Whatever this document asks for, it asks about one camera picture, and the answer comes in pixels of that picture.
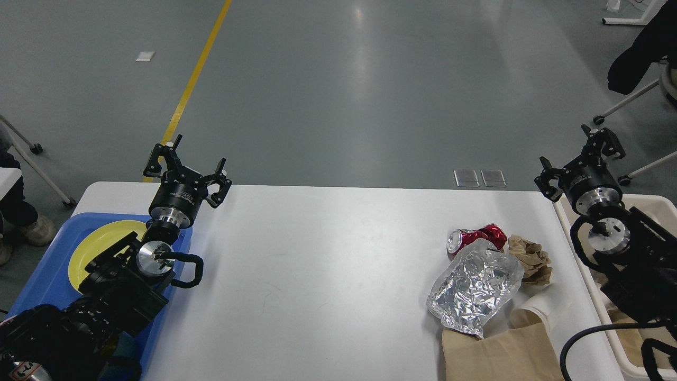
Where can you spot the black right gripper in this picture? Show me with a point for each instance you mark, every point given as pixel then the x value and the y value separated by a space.
pixel 590 186

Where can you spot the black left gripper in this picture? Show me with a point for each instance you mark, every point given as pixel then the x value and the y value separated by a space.
pixel 174 201

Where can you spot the brown paper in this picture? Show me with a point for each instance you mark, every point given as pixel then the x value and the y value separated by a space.
pixel 535 261
pixel 630 339

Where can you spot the yellow plastic plate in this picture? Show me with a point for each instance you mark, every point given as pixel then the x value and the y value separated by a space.
pixel 95 243

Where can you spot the white paper cup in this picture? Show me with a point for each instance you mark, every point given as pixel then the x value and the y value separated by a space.
pixel 545 307

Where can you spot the silver foil bag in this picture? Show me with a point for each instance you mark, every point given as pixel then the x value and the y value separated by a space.
pixel 479 281

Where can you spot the teal mug yellow inside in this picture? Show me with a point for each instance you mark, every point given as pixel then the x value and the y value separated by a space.
pixel 122 345

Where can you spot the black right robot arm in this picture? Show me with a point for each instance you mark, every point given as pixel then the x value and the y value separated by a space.
pixel 634 252

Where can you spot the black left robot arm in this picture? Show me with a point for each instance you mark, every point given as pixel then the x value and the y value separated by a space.
pixel 123 287

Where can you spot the right floor outlet cover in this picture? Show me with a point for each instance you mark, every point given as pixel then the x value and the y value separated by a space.
pixel 494 178

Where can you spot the floor outlet cover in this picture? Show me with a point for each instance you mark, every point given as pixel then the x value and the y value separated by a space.
pixel 494 178
pixel 465 178

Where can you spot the left floor outlet cover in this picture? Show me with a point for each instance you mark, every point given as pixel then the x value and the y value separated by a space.
pixel 465 178

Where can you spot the crushed red soda can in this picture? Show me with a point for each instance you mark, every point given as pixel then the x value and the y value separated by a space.
pixel 460 238

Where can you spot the grey chair leg with caster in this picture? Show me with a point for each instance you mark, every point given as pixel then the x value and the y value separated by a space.
pixel 12 138

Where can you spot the person's beige shoe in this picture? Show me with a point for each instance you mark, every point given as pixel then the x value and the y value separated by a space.
pixel 39 233

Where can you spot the brown paper in bin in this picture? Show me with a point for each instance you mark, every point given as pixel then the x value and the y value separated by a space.
pixel 630 339

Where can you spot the blue plastic tray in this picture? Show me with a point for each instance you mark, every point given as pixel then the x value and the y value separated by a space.
pixel 49 283

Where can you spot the white desk base far right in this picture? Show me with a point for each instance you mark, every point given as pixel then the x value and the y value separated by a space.
pixel 631 13

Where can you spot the beige plastic bin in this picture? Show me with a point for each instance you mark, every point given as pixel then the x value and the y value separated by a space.
pixel 662 211

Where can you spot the brown paper bag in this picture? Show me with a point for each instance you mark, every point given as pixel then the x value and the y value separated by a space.
pixel 524 353

